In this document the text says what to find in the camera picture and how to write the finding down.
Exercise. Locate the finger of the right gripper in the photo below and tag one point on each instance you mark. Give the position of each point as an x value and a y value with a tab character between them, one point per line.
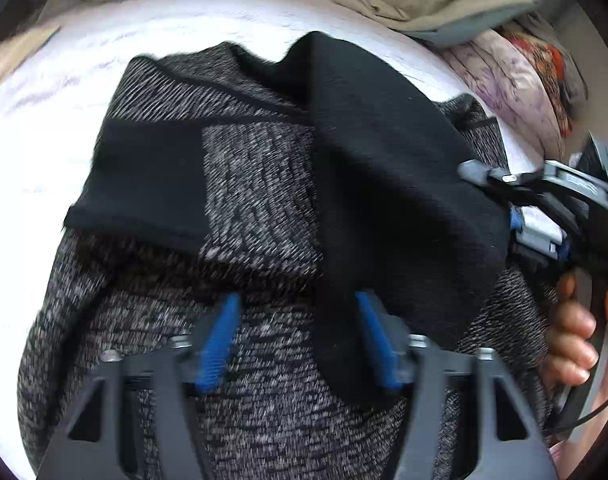
536	241
497	180

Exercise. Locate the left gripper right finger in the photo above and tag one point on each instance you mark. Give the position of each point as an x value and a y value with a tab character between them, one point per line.
386	340

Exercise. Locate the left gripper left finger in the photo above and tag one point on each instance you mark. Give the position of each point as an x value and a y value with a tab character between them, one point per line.
211	342

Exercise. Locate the grey black knit sweater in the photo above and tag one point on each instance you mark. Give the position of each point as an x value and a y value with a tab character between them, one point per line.
176	166

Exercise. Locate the person's right hand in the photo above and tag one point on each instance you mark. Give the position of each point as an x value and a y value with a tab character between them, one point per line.
569	361

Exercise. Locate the purple floral folded blanket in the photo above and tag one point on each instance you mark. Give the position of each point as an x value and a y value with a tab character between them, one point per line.
496	71

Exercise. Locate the orange patterned cloth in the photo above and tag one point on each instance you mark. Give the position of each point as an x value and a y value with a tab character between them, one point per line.
558	72

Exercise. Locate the white quilted bed cover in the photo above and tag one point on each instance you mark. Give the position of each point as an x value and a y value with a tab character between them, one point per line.
134	35

